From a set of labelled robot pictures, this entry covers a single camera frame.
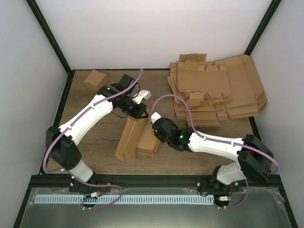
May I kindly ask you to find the black left frame post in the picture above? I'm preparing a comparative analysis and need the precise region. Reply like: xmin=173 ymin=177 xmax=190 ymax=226
xmin=25 ymin=0 xmax=72 ymax=73

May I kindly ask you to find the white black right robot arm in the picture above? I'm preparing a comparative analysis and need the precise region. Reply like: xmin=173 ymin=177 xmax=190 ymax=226
xmin=151 ymin=113 xmax=274 ymax=191

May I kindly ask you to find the light blue slotted cable duct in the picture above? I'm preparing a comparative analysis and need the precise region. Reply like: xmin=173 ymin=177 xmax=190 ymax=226
xmin=34 ymin=194 xmax=214 ymax=205

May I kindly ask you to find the black frame post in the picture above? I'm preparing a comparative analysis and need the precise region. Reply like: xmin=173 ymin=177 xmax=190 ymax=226
xmin=244 ymin=0 xmax=282 ymax=56
xmin=25 ymin=0 xmax=72 ymax=73

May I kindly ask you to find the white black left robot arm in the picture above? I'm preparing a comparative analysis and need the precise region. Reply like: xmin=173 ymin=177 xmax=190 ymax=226
xmin=42 ymin=75 xmax=151 ymax=192

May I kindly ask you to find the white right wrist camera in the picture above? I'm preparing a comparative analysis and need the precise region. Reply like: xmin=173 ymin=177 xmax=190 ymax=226
xmin=149 ymin=112 xmax=161 ymax=125

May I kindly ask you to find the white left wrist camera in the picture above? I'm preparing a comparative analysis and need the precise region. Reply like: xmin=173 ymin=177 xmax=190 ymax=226
xmin=133 ymin=90 xmax=151 ymax=104

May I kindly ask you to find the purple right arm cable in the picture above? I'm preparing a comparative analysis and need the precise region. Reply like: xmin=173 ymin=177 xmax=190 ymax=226
xmin=151 ymin=94 xmax=279 ymax=209

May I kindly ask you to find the black right frame post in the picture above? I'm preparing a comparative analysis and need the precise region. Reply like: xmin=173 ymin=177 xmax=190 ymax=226
xmin=244 ymin=0 xmax=282 ymax=56

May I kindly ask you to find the folded small cardboard box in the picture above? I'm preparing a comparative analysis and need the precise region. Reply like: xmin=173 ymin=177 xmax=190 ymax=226
xmin=83 ymin=70 xmax=108 ymax=92

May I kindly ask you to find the grey metal front plate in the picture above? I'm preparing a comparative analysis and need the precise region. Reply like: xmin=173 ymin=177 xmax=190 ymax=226
xmin=19 ymin=187 xmax=291 ymax=228

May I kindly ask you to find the stack of flat cardboard boxes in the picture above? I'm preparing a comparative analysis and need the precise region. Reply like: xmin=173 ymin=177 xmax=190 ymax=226
xmin=167 ymin=54 xmax=267 ymax=126

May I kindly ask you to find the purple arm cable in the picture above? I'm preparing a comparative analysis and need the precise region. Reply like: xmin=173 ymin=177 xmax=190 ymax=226
xmin=151 ymin=94 xmax=279 ymax=209
xmin=42 ymin=68 xmax=144 ymax=210

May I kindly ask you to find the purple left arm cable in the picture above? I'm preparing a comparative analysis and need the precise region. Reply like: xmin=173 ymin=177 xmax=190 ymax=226
xmin=42 ymin=68 xmax=144 ymax=210

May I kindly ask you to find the black aluminium frame rail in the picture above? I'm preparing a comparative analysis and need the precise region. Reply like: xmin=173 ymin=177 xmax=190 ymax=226
xmin=30 ymin=173 xmax=281 ymax=190

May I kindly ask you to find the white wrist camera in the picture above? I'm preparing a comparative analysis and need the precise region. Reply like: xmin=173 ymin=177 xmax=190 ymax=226
xmin=133 ymin=90 xmax=151 ymax=104
xmin=149 ymin=112 xmax=161 ymax=125

